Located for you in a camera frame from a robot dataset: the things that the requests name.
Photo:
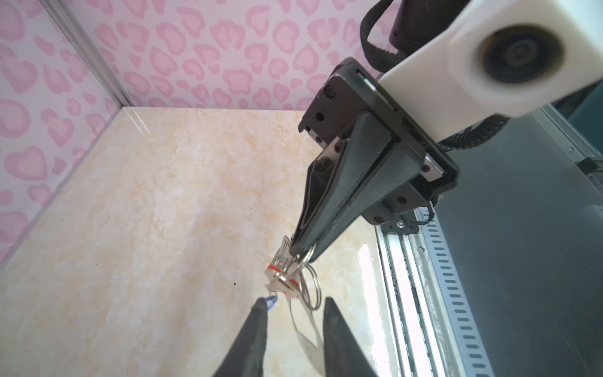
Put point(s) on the key with red tag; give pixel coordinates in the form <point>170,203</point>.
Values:
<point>278,282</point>

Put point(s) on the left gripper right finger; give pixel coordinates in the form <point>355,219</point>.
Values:
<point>342,354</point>

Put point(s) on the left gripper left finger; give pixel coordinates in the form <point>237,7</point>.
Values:
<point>246,355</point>

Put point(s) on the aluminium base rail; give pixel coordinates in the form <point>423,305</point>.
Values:
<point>434,328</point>

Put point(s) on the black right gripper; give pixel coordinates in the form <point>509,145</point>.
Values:
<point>376,161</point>

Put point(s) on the key with blue tag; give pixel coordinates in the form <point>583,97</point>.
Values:
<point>271,301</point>

